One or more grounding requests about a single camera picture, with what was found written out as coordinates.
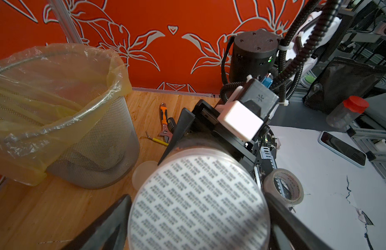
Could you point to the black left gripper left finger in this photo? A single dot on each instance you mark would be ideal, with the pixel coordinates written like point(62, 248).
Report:
point(108, 231)

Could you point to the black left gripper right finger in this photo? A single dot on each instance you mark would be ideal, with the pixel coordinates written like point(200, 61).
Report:
point(297, 233)

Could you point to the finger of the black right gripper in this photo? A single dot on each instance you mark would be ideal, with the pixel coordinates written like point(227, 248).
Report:
point(184, 123)

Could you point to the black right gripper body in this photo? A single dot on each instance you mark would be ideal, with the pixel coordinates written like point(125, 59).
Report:
point(259, 152)

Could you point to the glass jar patterned lid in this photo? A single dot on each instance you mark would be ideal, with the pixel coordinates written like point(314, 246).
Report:
point(199, 198)

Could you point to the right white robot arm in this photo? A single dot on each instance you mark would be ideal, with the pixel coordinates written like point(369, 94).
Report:
point(260, 71)

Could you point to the orange black utility pliers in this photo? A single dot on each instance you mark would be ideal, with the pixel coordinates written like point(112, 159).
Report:
point(165, 132)

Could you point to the yellow pencil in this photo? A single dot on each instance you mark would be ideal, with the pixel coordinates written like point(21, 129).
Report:
point(156, 140)

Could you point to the clear tape roll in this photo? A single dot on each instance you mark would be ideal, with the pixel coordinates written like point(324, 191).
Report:
point(284, 186)

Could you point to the glass jar beige lid front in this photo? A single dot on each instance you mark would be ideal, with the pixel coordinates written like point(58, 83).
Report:
point(142, 173)

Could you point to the translucent ribbed trash bin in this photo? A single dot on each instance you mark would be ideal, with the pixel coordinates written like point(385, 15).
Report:
point(104, 155)

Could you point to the red capped plastic bottle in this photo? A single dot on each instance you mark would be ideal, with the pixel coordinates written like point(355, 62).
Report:
point(346, 112)

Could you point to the white smartphone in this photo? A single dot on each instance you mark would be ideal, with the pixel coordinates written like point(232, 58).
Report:
point(343, 149)

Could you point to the black bag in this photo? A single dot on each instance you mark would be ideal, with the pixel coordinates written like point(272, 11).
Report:
point(340, 79)

